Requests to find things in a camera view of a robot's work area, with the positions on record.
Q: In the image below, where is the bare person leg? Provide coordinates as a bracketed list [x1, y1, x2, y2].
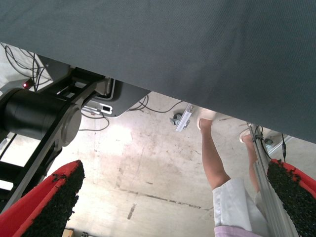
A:
[198, 118, 232, 192]
[243, 134, 263, 194]

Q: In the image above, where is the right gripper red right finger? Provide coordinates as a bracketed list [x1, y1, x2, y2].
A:
[266, 158, 316, 237]

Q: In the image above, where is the white shoe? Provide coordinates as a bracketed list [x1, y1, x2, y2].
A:
[238, 128, 253, 144]
[196, 108, 219, 131]

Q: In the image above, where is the aluminium profile post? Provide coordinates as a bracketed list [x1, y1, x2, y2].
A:
[246, 121, 301, 237]

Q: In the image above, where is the grey caster wheel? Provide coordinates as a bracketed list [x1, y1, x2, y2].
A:
[169, 113, 184, 125]

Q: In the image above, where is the pink garment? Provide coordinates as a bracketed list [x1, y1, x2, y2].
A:
[213, 225, 264, 237]

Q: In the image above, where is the black hanging cable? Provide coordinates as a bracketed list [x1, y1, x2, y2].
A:
[281, 133, 287, 164]

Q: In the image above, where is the aluminium profile rail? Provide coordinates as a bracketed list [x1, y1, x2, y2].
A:
[263, 132, 293, 155]

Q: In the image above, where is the short aluminium profile bar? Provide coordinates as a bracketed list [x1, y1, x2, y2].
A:
[174, 103, 195, 132]

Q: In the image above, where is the thin black floor cable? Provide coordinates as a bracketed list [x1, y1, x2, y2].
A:
[3, 42, 53, 91]
[78, 108, 111, 132]
[126, 94, 184, 115]

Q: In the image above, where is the dark grey table cloth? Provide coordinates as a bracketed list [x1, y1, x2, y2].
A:
[0, 0, 316, 145]

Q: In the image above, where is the grey base cover panel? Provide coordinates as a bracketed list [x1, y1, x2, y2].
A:
[37, 54, 152, 119]

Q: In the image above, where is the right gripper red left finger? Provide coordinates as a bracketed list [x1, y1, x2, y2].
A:
[0, 159, 86, 237]

